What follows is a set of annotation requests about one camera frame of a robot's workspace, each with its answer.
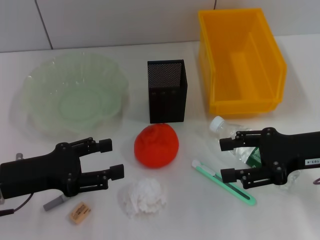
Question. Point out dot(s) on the yellow plastic bin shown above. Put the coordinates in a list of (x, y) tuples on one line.
[(237, 75)]

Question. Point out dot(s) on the white paper ball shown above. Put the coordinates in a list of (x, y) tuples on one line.
[(145, 197)]

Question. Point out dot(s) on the green utility knife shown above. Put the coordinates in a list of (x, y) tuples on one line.
[(225, 183)]

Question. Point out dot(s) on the orange fruit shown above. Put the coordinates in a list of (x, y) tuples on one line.
[(156, 147)]

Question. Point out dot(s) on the tan eraser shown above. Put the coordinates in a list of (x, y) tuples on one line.
[(80, 212)]

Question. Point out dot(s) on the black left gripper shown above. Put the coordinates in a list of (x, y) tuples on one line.
[(37, 172)]

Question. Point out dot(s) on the gray marker pen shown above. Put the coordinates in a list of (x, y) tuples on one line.
[(53, 203)]

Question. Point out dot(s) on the black mesh pen holder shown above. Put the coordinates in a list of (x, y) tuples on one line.
[(167, 100)]

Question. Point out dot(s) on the clear green-label water bottle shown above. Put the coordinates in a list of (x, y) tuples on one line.
[(217, 123)]

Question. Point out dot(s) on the green glass fruit plate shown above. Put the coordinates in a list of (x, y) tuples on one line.
[(75, 100)]

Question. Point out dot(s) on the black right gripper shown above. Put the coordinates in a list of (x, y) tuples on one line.
[(287, 152)]

